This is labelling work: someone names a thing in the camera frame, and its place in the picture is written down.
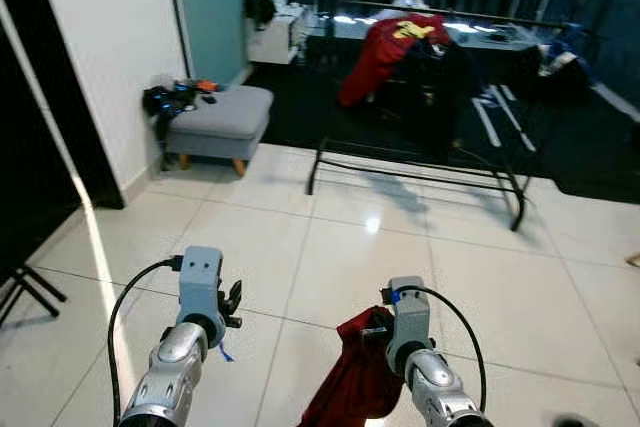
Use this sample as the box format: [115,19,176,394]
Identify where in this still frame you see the white plastic bag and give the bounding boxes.
[390,0,429,16]

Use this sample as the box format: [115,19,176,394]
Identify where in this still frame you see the navy blue t-shirt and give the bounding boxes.
[372,35,479,160]

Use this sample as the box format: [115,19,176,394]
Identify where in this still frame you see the black stand legs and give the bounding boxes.
[0,263,69,330]

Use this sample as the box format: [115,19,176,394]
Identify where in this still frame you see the white shelf cabinet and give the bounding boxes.
[247,2,313,66]

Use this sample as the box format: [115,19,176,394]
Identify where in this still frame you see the black garment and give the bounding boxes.
[512,42,593,106]

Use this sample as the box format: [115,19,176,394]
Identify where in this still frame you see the yellow cloth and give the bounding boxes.
[393,21,433,41]

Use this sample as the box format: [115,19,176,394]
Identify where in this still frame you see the red t-shirt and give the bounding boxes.
[297,305,404,427]

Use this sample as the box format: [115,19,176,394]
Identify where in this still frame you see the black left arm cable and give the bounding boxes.
[106,255,187,423]

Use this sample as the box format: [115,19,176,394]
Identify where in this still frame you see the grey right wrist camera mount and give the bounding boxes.
[385,276,434,376]

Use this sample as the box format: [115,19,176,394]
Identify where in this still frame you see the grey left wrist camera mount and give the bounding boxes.
[177,245,227,326]

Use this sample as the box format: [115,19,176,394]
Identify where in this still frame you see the red blanket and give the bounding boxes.
[337,13,451,108]

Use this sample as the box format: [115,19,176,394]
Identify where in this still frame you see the black rug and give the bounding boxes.
[243,59,640,204]

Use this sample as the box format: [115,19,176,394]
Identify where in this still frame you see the black bag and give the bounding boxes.
[142,80,201,143]

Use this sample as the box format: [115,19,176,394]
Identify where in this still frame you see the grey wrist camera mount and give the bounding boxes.
[177,245,227,326]
[385,276,434,376]

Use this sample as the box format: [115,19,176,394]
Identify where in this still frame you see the black metal clothes rack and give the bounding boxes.
[303,0,601,233]

